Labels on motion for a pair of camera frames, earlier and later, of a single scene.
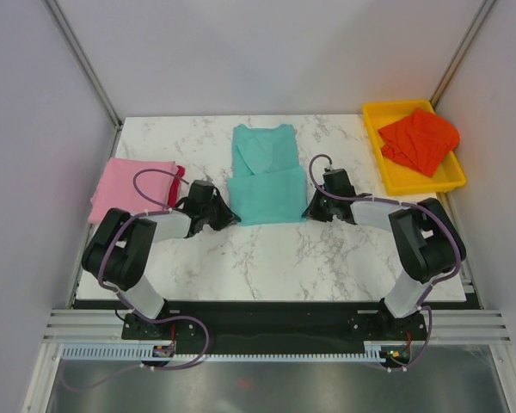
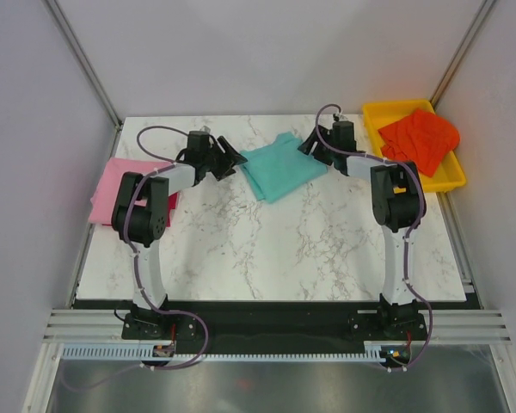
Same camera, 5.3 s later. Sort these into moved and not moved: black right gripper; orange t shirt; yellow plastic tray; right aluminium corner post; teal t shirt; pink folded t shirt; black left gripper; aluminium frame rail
Moved: black right gripper; black left gripper; teal t shirt
Not moved: pink folded t shirt; orange t shirt; yellow plastic tray; aluminium frame rail; right aluminium corner post
